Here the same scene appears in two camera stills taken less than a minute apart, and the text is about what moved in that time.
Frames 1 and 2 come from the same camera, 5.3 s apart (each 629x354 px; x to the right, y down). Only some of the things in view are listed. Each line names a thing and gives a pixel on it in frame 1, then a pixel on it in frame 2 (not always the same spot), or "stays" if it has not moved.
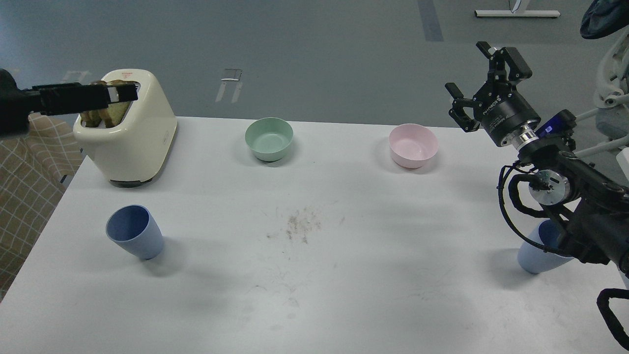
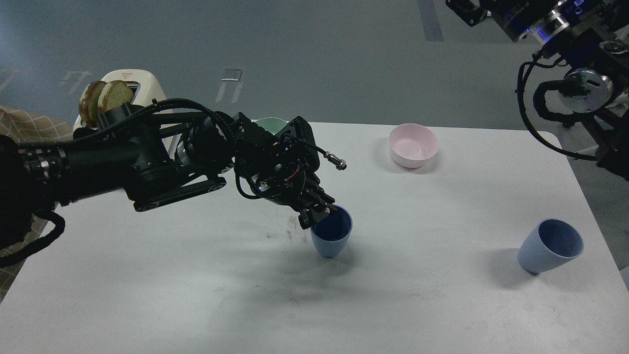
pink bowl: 412,145 stays
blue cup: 135,227 -> 330,235
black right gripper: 507,118 -> 533,20
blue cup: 533,260 stays
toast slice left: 92,118 stays
